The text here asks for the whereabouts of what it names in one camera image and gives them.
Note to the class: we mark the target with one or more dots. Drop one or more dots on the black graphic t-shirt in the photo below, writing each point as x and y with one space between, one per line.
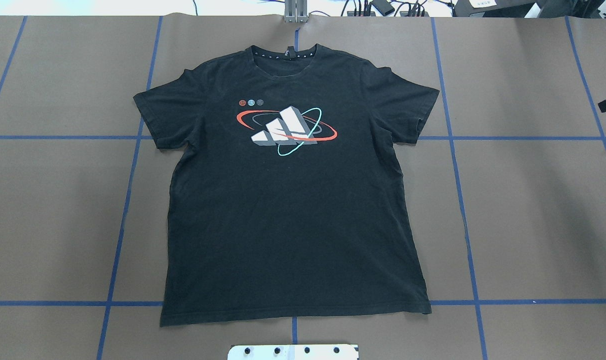
289 199

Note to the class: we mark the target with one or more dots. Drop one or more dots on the black power adapter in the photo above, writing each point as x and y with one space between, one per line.
383 6

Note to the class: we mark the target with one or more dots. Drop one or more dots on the aluminium frame post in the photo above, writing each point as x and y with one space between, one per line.
296 11

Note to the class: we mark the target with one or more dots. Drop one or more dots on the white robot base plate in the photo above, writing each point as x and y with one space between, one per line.
340 351

